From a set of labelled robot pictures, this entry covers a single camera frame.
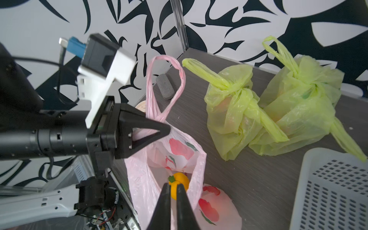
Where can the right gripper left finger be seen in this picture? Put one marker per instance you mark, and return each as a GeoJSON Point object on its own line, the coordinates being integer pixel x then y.
{"type": "Point", "coordinates": [161, 219]}

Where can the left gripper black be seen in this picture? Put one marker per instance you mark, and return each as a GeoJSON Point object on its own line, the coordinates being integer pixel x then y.
{"type": "Point", "coordinates": [120, 130]}

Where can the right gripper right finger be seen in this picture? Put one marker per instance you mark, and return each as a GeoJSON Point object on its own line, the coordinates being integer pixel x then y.
{"type": "Point", "coordinates": [185, 217]}

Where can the pink plastic bag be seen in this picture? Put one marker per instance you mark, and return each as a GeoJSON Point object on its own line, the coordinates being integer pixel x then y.
{"type": "Point", "coordinates": [171, 159]}

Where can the yellow orange fruit with leaf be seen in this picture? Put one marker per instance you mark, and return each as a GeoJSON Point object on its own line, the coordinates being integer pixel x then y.
{"type": "Point", "coordinates": [178, 184]}

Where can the green plastic bag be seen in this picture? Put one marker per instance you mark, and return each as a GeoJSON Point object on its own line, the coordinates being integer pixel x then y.
{"type": "Point", "coordinates": [301, 100]}
{"type": "Point", "coordinates": [234, 116]}

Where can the white plastic basket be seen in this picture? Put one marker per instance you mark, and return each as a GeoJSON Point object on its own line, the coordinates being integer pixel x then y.
{"type": "Point", "coordinates": [332, 192]}

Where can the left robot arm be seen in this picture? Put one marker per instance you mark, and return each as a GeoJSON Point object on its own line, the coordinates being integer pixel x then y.
{"type": "Point", "coordinates": [28, 132]}

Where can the small round clock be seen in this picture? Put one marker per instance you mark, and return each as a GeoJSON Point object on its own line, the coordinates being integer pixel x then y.
{"type": "Point", "coordinates": [141, 106]}

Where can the grey oval stone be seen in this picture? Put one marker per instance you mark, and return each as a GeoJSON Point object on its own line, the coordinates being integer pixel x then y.
{"type": "Point", "coordinates": [165, 87]}

